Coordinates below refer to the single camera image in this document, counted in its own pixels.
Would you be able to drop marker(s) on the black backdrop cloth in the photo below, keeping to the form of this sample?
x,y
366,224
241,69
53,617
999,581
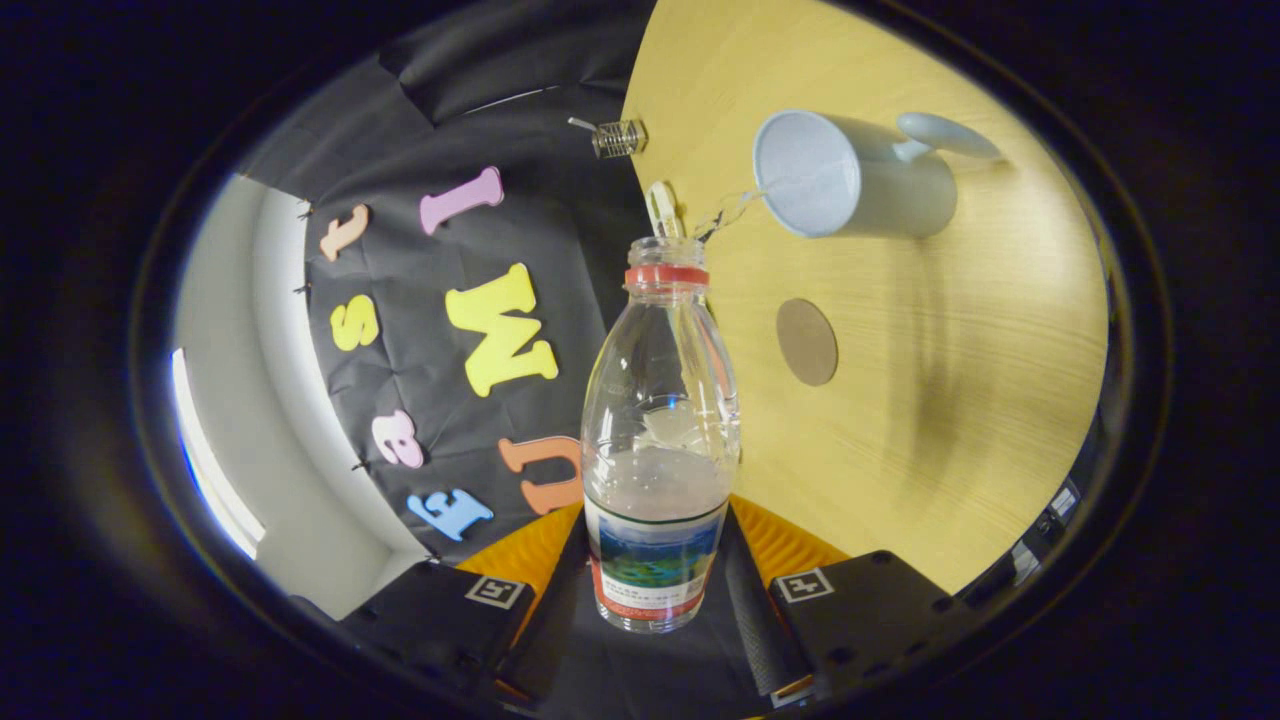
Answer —
x,y
560,250

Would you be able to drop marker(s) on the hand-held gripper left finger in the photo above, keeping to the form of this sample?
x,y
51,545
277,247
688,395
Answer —
x,y
555,620

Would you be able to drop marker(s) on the wooden table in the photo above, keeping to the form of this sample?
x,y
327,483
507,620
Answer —
x,y
950,400

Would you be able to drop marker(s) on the clear plastic juice bottle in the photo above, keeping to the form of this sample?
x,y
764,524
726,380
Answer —
x,y
655,480

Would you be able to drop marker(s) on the white divided dish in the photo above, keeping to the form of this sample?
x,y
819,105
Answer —
x,y
662,210

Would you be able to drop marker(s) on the white cup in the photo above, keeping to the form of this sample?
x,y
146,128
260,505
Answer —
x,y
890,190

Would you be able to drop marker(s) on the round brown coaster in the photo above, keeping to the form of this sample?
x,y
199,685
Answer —
x,y
807,342

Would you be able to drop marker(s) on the large ceiling light panel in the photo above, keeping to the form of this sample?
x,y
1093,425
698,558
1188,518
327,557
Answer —
x,y
215,480

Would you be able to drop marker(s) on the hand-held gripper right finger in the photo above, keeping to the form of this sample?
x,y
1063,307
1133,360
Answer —
x,y
760,630

